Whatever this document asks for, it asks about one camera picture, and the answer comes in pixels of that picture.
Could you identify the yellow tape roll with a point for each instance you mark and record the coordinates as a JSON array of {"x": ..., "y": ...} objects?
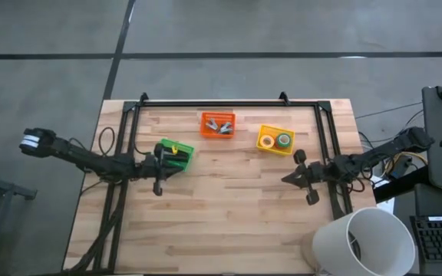
[{"x": 267, "y": 136}]

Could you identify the black aluminium table frame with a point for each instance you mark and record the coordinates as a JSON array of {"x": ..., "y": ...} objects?
[{"x": 225, "y": 103}]

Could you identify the black keyboard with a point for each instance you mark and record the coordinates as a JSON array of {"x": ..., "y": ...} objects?
[{"x": 439, "y": 239}]

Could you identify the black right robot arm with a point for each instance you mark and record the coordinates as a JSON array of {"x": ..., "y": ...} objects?
[{"x": 374, "y": 153}]

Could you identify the white lamp shade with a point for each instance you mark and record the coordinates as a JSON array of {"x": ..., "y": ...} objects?
[{"x": 332, "y": 245}]

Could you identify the yellow plastic basket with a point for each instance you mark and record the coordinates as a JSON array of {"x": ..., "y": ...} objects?
[{"x": 261, "y": 130}]

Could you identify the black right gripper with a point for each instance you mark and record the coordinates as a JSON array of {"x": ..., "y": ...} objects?
[{"x": 318, "y": 172}]

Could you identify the black staple remover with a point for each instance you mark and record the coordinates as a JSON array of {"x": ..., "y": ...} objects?
[{"x": 222, "y": 132}]

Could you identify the black support beam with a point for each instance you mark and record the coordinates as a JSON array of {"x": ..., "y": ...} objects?
[{"x": 401, "y": 184}]

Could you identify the orange plastic basket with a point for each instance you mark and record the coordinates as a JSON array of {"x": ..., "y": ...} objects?
[{"x": 228, "y": 116}]

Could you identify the green tape roll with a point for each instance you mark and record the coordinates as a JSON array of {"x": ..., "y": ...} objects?
[{"x": 283, "y": 134}]

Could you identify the teal staple remover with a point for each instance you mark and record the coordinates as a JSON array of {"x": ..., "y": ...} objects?
[{"x": 228, "y": 126}]

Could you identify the green plastic basket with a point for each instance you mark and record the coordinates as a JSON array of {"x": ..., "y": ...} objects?
[{"x": 186, "y": 147}]

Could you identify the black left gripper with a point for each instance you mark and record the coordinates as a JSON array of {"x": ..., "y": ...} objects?
[{"x": 150, "y": 168}]

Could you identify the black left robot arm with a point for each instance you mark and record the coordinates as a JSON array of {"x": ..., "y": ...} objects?
[{"x": 90, "y": 163}]

